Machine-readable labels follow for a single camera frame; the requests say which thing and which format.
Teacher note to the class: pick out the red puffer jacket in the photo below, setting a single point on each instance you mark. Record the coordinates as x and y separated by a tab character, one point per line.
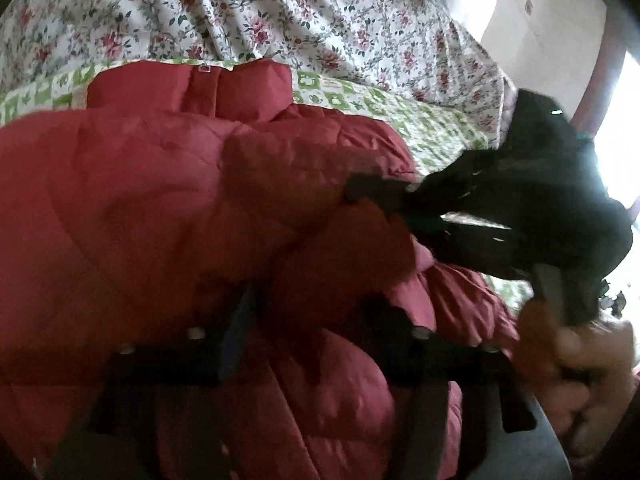
125	210

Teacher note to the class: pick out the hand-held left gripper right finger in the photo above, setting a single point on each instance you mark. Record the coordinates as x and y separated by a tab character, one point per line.
395	332

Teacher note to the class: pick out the pink door frame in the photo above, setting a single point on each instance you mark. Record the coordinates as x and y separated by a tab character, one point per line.
602	70

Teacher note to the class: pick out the floral bed sheet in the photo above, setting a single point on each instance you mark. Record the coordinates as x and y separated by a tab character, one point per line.
250	10

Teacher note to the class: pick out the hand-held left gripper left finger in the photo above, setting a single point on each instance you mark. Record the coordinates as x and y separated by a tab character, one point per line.
239	327

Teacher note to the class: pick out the green patterned blanket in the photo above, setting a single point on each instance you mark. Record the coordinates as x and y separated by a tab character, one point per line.
440	130

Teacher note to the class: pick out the person's right hand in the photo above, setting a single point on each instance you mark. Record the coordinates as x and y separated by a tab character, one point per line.
590	375

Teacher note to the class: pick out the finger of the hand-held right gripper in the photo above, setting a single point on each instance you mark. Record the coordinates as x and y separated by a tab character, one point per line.
460	242
380	189

